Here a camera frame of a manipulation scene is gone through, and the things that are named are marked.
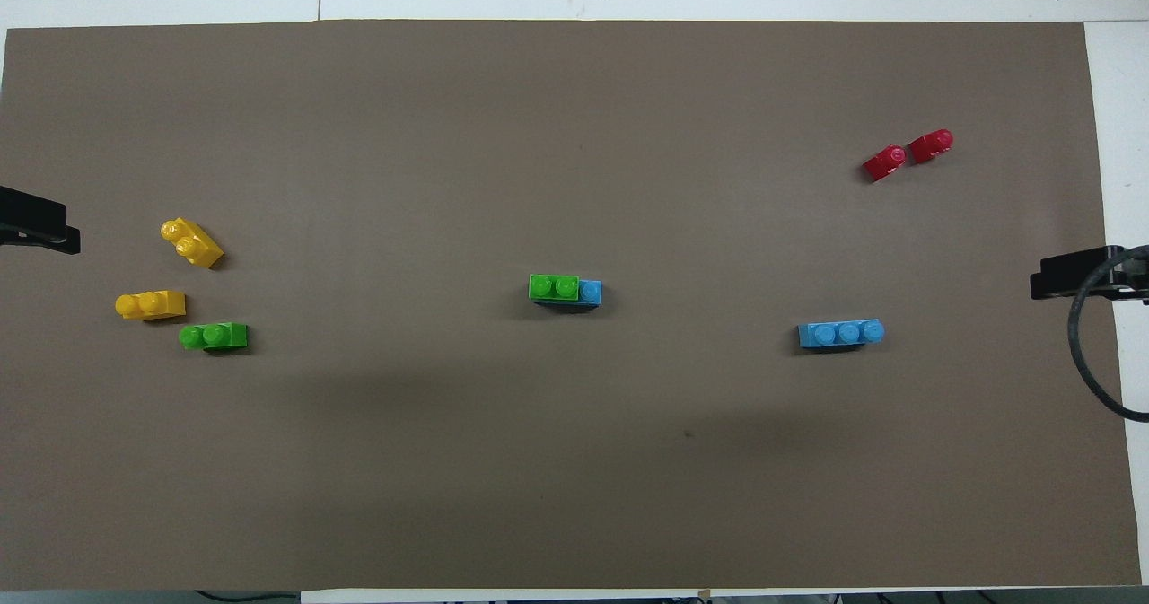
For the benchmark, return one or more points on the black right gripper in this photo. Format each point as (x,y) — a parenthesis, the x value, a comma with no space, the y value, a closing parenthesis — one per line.
(1091,261)

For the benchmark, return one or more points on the blue three-stud toy brick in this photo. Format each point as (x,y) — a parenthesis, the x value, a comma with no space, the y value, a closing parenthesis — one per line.
(841,333)
(590,293)

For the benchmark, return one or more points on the green two-stud toy brick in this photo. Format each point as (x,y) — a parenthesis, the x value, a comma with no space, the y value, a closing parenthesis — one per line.
(214,336)
(554,288)

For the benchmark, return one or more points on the yellow two-stud toy brick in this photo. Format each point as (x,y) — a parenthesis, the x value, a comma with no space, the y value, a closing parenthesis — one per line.
(150,304)
(191,242)

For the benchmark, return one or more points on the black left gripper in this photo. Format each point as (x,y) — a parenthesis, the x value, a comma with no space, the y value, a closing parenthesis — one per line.
(31,209)

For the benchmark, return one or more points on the red one-stud toy brick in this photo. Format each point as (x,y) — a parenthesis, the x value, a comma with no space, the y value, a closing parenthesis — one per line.
(885,162)
(930,145)

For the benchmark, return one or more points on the brown paper table mat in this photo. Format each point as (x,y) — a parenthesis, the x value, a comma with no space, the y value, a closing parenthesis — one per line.
(539,137)

